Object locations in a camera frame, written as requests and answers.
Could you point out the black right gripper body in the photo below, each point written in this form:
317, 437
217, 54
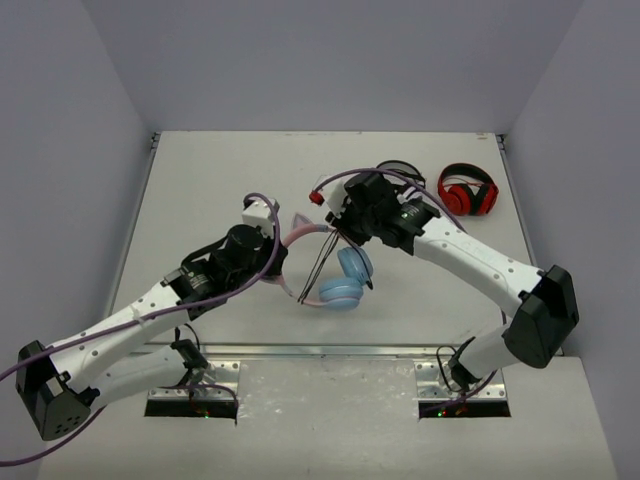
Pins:
358, 225

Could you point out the pink blue cat-ear headphones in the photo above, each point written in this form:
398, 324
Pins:
339, 275

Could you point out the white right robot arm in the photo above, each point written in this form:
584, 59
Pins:
540, 304

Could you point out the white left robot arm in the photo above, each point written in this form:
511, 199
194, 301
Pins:
63, 383

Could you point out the white black headphones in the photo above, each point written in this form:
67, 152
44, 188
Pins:
405, 169

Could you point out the red black headphones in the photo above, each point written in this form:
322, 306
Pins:
474, 198

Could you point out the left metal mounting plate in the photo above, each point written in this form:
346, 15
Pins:
219, 383

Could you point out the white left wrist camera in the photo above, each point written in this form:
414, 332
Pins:
260, 213

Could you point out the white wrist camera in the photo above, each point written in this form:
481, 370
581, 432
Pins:
260, 213
332, 195

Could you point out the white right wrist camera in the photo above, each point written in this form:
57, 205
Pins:
332, 195

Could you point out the metal table edge rail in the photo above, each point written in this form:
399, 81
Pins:
254, 350

